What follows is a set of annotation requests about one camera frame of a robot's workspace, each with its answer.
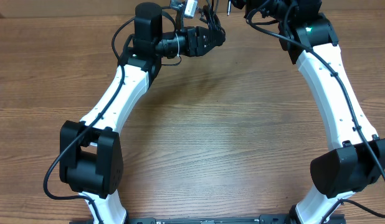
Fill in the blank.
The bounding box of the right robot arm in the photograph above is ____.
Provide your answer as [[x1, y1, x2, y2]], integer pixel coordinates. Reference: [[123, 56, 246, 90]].
[[235, 0, 385, 223]]

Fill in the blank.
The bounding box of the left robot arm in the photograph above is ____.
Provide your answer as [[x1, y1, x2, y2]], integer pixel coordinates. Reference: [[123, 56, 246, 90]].
[[58, 1, 226, 223]]

